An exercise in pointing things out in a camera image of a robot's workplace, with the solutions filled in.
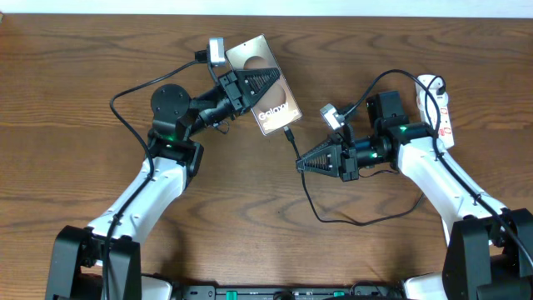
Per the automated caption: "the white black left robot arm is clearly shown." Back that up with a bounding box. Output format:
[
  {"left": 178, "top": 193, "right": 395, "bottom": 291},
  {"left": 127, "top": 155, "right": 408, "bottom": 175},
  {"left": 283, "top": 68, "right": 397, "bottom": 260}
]
[{"left": 45, "top": 67, "right": 281, "bottom": 299}]

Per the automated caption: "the black USB charger cable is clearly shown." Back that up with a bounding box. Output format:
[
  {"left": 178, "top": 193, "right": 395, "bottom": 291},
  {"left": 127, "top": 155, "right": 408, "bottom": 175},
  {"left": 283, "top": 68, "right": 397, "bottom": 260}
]
[{"left": 282, "top": 76, "right": 449, "bottom": 228}]

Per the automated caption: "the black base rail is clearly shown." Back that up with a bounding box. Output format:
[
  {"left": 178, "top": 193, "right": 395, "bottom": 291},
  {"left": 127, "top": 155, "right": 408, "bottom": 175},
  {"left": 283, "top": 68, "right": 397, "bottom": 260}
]
[{"left": 141, "top": 284, "right": 405, "bottom": 300}]

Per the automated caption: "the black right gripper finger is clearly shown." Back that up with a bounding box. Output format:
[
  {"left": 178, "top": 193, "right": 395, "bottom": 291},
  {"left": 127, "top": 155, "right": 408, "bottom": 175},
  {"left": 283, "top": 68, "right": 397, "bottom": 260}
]
[
  {"left": 301, "top": 137, "right": 340, "bottom": 158},
  {"left": 296, "top": 147, "right": 340, "bottom": 178}
]

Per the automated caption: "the white power strip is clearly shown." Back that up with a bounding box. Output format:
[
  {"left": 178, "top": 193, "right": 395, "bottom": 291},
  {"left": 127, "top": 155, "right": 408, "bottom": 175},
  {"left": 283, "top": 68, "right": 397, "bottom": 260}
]
[{"left": 415, "top": 74, "right": 455, "bottom": 149}]

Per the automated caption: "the white power strip cord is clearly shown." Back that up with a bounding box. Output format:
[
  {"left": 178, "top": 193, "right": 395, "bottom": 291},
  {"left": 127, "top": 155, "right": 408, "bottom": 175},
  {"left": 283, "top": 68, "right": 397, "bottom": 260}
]
[{"left": 441, "top": 214, "right": 451, "bottom": 247}]

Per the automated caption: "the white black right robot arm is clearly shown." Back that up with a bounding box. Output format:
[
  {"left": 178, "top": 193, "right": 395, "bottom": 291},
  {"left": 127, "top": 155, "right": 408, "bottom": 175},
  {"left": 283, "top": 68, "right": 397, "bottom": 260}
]
[{"left": 296, "top": 92, "right": 532, "bottom": 299}]

